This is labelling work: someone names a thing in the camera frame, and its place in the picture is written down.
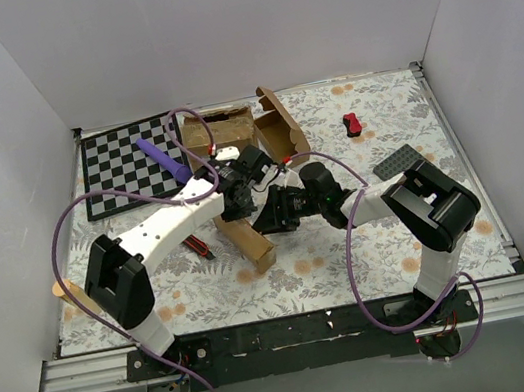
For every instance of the black and white chessboard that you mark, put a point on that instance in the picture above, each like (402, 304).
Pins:
(112, 160)

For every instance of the aluminium frame rail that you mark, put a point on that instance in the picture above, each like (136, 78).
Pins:
(500, 298)

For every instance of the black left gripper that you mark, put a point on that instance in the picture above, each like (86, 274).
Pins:
(237, 205)

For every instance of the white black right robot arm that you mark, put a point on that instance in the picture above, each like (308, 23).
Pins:
(438, 211)

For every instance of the large brown cardboard box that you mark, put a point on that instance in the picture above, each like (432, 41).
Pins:
(230, 126)

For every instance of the grey studded building plate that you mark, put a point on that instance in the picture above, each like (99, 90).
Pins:
(399, 161)

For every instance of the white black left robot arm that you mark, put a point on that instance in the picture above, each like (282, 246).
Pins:
(119, 269)

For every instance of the wooden cork cylinder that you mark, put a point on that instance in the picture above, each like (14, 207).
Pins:
(77, 292)

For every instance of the small cardboard express box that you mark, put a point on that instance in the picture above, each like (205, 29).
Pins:
(252, 245)

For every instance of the open small cardboard box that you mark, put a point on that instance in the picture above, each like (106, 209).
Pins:
(279, 133)

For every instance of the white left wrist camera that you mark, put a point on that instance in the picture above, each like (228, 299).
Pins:
(224, 154)

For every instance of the purple cylindrical tool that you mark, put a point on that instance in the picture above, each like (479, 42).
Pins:
(180, 172)

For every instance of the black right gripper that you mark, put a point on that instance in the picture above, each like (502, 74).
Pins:
(276, 209)

